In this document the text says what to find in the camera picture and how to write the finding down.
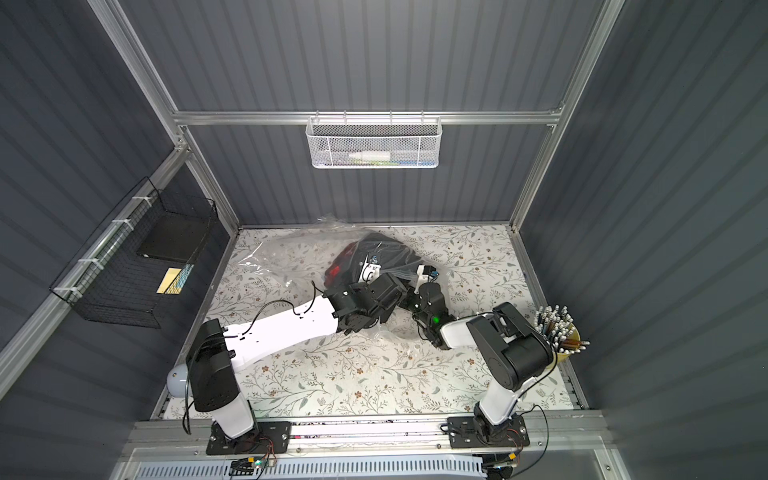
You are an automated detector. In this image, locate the clear plastic vacuum bag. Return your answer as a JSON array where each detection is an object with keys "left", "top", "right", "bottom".
[{"left": 240, "top": 219, "right": 442, "bottom": 296}]

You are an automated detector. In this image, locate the black shirt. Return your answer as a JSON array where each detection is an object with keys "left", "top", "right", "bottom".
[{"left": 354, "top": 232, "right": 423, "bottom": 281}]

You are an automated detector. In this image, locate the red plaid shirt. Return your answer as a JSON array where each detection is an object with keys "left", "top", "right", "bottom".
[{"left": 324, "top": 242, "right": 358, "bottom": 289}]

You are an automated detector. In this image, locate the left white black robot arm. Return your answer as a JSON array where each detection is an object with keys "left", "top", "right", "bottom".
[{"left": 166, "top": 273, "right": 409, "bottom": 439}]

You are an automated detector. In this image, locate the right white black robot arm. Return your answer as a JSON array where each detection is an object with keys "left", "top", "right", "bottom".
[{"left": 400, "top": 283, "right": 556, "bottom": 447}]

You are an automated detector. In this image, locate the yellow cup of pens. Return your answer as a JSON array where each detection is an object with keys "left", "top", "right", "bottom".
[{"left": 534, "top": 305, "right": 591, "bottom": 364}]

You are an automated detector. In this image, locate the white bottle in basket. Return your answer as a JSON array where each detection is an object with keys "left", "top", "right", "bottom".
[{"left": 348, "top": 151, "right": 392, "bottom": 165}]

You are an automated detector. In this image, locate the white vented panel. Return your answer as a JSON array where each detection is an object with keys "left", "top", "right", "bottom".
[{"left": 134, "top": 454, "right": 486, "bottom": 479}]

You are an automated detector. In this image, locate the yellow notepad in basket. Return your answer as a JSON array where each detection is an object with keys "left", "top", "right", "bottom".
[{"left": 156, "top": 268, "right": 186, "bottom": 295}]

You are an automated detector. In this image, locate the black box in basket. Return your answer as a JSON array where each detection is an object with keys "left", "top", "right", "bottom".
[{"left": 136, "top": 214, "right": 210, "bottom": 263}]

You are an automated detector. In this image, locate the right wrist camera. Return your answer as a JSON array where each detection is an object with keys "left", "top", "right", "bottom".
[{"left": 416, "top": 264, "right": 439, "bottom": 285}]

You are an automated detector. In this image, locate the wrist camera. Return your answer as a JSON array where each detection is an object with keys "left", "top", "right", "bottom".
[
  {"left": 416, "top": 264, "right": 439, "bottom": 285},
  {"left": 359, "top": 254, "right": 381, "bottom": 283}
]

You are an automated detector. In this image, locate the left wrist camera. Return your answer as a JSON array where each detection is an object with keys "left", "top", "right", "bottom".
[{"left": 359, "top": 254, "right": 381, "bottom": 283}]

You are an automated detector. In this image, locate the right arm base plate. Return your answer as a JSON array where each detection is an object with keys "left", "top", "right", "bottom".
[{"left": 440, "top": 415, "right": 530, "bottom": 450}]

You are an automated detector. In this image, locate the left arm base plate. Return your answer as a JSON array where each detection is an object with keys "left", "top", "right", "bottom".
[{"left": 206, "top": 421, "right": 292, "bottom": 456}]

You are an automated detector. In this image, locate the white wire mesh basket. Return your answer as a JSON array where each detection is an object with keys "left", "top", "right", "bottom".
[{"left": 305, "top": 121, "right": 443, "bottom": 170}]

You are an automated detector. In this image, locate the aluminium front rail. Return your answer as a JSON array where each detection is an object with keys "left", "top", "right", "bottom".
[{"left": 119, "top": 410, "right": 615, "bottom": 461}]

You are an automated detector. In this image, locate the aluminium frame back crossbar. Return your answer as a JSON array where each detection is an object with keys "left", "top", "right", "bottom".
[{"left": 172, "top": 110, "right": 561, "bottom": 126}]

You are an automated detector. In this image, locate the black wire wall basket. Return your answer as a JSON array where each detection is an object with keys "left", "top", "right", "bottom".
[{"left": 51, "top": 182, "right": 218, "bottom": 329}]

